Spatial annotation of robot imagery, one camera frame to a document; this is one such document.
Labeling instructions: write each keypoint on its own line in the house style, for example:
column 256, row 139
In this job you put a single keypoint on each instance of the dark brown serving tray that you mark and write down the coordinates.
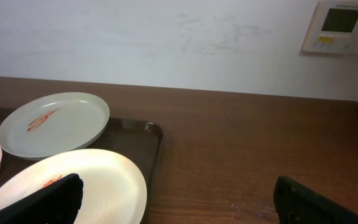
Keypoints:
column 140, row 141

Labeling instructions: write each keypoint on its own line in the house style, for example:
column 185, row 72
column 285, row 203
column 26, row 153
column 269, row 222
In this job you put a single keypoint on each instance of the pale green plate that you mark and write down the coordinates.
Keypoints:
column 54, row 124

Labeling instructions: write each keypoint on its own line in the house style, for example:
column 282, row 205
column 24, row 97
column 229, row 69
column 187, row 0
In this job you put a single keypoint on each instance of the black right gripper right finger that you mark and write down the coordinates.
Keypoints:
column 297, row 204

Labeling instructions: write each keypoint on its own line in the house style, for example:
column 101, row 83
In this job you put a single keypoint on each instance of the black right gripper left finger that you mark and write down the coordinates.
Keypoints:
column 57, row 203

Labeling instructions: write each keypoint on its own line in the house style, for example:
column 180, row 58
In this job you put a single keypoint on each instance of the wall control panel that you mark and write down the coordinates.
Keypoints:
column 333, row 29

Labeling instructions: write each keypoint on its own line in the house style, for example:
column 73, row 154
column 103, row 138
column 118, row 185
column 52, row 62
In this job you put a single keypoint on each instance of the cream plate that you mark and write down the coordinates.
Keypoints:
column 114, row 188

